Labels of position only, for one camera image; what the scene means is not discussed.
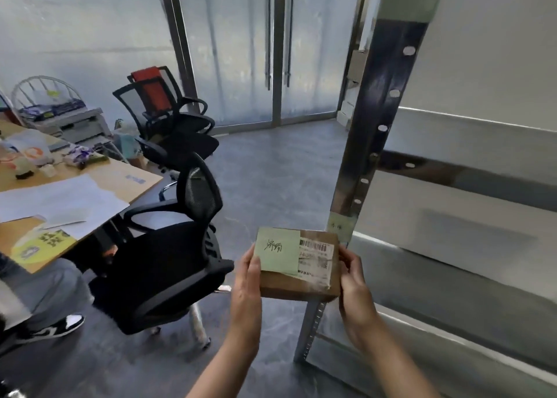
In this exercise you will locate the person's right forearm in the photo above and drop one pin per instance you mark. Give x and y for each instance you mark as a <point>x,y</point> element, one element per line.
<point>394,363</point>

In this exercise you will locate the white printer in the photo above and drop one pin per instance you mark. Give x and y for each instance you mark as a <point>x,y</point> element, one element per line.
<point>76,125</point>

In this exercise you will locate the black mesh office chair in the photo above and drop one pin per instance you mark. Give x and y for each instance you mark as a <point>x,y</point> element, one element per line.
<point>174,123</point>
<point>167,258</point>

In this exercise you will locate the white plastic bag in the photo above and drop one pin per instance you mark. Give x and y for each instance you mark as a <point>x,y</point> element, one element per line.
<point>24,149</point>

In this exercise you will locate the white paper sheets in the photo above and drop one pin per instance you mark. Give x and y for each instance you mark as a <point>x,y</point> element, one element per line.
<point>56,206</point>

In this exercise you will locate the person's left thumb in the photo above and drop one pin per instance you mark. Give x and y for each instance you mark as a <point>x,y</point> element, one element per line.
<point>253,259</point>

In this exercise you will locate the purple snack packet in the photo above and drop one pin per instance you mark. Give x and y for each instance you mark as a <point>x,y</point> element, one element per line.
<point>82,156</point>

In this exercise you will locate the glass double door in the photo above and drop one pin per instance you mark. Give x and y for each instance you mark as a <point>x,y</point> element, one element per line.
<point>261,45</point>

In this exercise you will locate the yellow green leaflet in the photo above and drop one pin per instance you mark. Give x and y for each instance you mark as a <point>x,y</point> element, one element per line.
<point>41,243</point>

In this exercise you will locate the small white box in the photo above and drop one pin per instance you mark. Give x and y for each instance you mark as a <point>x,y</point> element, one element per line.
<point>48,170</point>

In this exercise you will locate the person's left hand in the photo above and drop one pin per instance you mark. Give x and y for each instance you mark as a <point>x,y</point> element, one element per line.
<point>246,286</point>

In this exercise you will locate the white shipping label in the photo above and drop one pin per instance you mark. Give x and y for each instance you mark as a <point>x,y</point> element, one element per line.
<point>316,258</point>

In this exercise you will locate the small green label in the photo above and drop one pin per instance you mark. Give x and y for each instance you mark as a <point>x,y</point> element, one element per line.
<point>339,227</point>

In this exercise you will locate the person's right thumb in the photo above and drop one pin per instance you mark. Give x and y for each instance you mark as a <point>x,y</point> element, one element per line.
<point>347,262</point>

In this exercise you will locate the wooden desk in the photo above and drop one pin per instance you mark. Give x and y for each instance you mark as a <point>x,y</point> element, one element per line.
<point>74,197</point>

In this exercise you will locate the person's right hand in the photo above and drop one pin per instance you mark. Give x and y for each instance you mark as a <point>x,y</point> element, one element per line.
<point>357,295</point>

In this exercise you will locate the green sticky note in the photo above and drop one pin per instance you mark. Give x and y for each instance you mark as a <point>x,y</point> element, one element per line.
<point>276,252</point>

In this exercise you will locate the brown cardboard parcel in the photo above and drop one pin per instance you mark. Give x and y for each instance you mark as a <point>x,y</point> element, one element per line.
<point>300,275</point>

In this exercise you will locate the red cloth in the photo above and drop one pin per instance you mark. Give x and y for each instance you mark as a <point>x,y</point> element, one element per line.
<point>150,88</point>

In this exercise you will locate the person's left forearm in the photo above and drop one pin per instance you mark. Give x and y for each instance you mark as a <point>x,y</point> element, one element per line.
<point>226,363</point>

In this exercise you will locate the black white sneaker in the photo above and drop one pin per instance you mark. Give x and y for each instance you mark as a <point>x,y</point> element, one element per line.
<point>54,328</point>

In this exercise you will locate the metal shelving rack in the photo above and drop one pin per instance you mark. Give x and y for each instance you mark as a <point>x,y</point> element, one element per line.
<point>435,193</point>

